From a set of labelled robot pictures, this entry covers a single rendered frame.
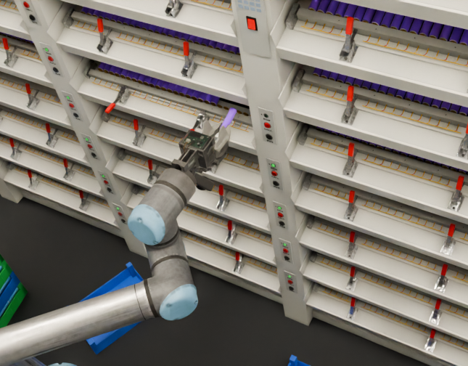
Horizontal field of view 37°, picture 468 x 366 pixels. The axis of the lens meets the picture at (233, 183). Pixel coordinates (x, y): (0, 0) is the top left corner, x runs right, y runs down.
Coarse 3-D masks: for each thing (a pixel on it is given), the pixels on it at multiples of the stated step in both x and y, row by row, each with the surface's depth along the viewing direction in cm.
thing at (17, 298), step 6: (18, 288) 276; (24, 288) 278; (18, 294) 275; (24, 294) 279; (12, 300) 273; (18, 300) 276; (12, 306) 274; (6, 312) 270; (12, 312) 274; (0, 318) 269; (6, 318) 271; (0, 324) 269; (6, 324) 272
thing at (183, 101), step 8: (96, 72) 208; (104, 80) 207; (112, 80) 205; (120, 80) 204; (128, 80) 204; (128, 88) 205; (136, 88) 202; (144, 88) 201; (152, 88) 200; (136, 96) 203; (152, 96) 201; (160, 96) 198; (168, 96) 198; (176, 96) 197; (160, 104) 199; (176, 104) 197; (184, 104) 196; (192, 104) 194; (200, 104) 194; (208, 112) 193; (216, 112) 191; (224, 112) 191; (232, 120) 191; (240, 120) 188; (248, 120) 188
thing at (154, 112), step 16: (80, 64) 207; (96, 64) 211; (80, 80) 210; (96, 96) 208; (112, 96) 206; (144, 96) 203; (128, 112) 206; (144, 112) 201; (160, 112) 199; (176, 112) 198; (192, 112) 196; (176, 128) 200; (240, 128) 190; (240, 144) 188
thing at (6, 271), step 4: (4, 260) 262; (4, 264) 263; (4, 268) 263; (8, 268) 266; (0, 272) 262; (4, 272) 264; (8, 272) 266; (0, 276) 262; (4, 276) 265; (8, 276) 267; (0, 280) 263; (4, 280) 265; (0, 284) 263; (0, 288) 264
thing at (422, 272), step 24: (312, 216) 211; (312, 240) 211; (336, 240) 209; (360, 240) 207; (384, 240) 203; (360, 264) 205; (384, 264) 203; (408, 264) 201; (432, 264) 199; (432, 288) 197; (456, 288) 195
